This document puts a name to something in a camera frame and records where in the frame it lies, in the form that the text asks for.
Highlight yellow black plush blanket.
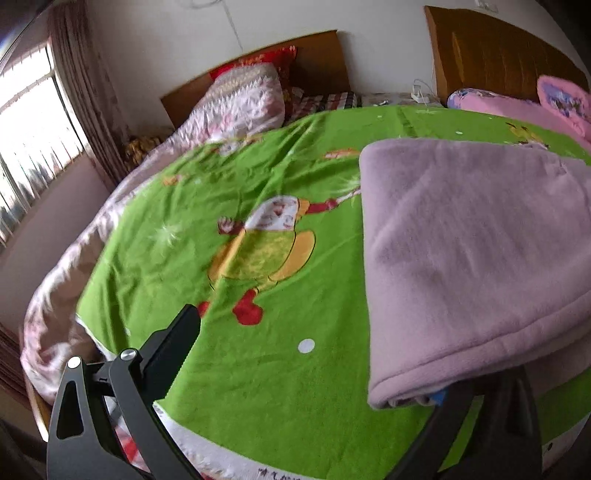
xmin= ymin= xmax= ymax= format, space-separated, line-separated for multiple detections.
xmin=121 ymin=135 xmax=167 ymax=167

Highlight barred window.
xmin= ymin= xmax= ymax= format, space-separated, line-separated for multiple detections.
xmin=0 ymin=44 xmax=88 ymax=245

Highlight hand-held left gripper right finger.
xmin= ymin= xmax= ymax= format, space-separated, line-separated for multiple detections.
xmin=385 ymin=367 xmax=543 ymax=480

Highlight patterned curtain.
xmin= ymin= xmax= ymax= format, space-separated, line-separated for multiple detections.
xmin=46 ymin=0 xmax=134 ymax=185

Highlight pink white patterned quilt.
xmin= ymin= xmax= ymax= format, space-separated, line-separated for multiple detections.
xmin=19 ymin=62 xmax=286 ymax=407

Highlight ribbed wooden headboard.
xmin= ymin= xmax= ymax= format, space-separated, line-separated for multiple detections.
xmin=424 ymin=6 xmax=589 ymax=107

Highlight green printed blanket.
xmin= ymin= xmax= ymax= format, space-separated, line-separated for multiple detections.
xmin=74 ymin=105 xmax=591 ymax=480

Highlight red pillow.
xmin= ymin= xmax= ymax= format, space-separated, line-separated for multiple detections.
xmin=209 ymin=46 xmax=298 ymax=86

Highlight purple printed pillow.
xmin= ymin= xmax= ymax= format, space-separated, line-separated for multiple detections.
xmin=445 ymin=88 xmax=497 ymax=109

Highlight purple pants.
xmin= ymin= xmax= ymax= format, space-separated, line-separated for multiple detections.
xmin=359 ymin=137 xmax=591 ymax=411

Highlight nightstand with printed cloth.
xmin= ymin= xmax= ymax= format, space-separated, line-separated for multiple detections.
xmin=358 ymin=91 xmax=446 ymax=109

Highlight folded pink quilt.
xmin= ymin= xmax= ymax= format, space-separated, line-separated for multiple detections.
xmin=536 ymin=75 xmax=591 ymax=137

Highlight white wall cable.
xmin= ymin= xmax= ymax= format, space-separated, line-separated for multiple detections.
xmin=185 ymin=0 xmax=245 ymax=51

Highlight plain wooden headboard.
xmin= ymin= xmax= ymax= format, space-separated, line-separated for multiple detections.
xmin=160 ymin=30 xmax=350 ymax=130

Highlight pink bed sheet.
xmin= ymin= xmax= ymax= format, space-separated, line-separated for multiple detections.
xmin=459 ymin=97 xmax=591 ymax=153

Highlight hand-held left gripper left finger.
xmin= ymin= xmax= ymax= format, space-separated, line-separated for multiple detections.
xmin=46 ymin=303 xmax=202 ymax=480

